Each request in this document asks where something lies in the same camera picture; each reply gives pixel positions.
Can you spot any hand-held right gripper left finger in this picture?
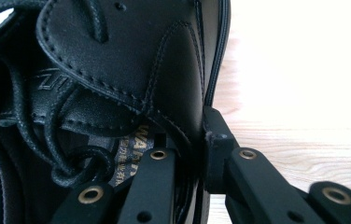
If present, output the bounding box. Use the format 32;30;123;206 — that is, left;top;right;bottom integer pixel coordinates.
153;132;181;151

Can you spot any black leather shoe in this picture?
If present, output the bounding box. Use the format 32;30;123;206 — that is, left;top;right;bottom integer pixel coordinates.
0;0;232;224

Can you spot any black shoelace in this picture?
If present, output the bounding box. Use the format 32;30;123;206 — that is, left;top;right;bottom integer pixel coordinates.
0;0;116;189

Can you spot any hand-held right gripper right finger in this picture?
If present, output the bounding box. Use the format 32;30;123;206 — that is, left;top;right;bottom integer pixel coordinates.
202;105;240;194

